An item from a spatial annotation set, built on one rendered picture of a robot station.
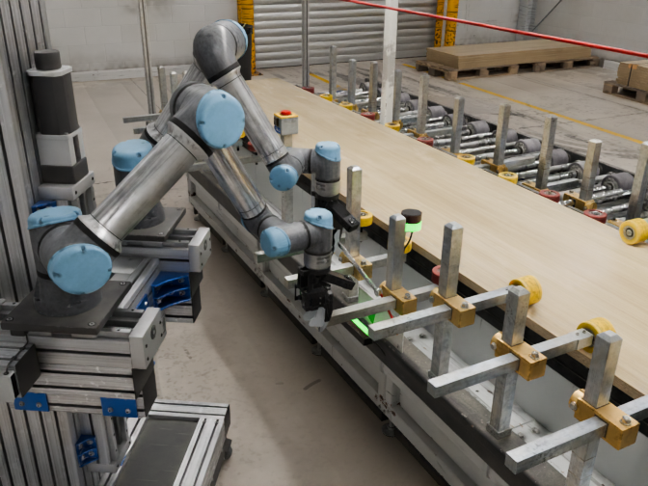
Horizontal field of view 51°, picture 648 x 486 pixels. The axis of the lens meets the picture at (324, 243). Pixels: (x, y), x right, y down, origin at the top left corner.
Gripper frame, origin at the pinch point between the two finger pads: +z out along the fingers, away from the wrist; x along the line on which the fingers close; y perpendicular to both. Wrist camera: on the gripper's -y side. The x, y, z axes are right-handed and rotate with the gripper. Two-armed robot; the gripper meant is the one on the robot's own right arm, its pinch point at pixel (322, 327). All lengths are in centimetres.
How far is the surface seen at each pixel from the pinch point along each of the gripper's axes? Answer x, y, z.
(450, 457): 3, -50, 64
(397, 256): -2.2, -25.3, -16.2
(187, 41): -782, -201, 37
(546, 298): 26, -58, -9
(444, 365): 22.8, -26.0, 6.5
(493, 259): 0, -60, -9
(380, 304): 1.5, -17.9, -3.9
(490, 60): -587, -564, 51
